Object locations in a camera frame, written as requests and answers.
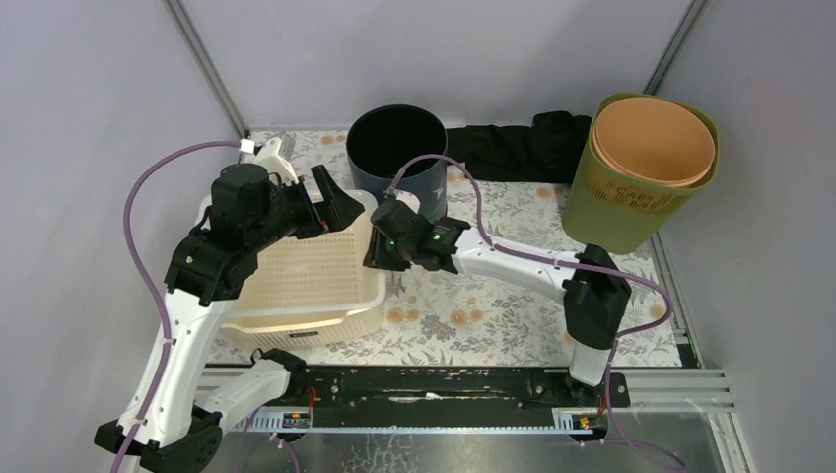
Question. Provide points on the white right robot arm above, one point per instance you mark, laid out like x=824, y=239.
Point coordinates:
x=587, y=285

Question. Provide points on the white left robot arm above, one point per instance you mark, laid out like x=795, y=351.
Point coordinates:
x=164, y=426

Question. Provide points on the green ribbed waste bin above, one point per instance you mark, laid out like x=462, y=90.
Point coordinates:
x=619, y=212

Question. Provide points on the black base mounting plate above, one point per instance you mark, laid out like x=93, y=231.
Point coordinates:
x=389, y=388

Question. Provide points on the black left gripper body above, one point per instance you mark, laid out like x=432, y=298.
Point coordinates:
x=313, y=201

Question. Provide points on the dark blue cylindrical bin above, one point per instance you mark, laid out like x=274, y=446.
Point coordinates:
x=384, y=139

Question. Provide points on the black cloth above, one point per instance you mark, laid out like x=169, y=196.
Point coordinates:
x=548, y=150

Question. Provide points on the cream perforated plastic basket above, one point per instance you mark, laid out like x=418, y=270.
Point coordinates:
x=312, y=292

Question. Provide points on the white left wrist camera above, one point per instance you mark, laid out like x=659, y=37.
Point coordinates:
x=274, y=155

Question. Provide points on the slotted aluminium cable rail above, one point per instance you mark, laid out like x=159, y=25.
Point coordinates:
x=429, y=420

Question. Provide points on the orange inner bucket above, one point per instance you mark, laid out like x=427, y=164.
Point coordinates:
x=654, y=140

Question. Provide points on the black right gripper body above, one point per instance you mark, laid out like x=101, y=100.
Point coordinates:
x=384, y=255

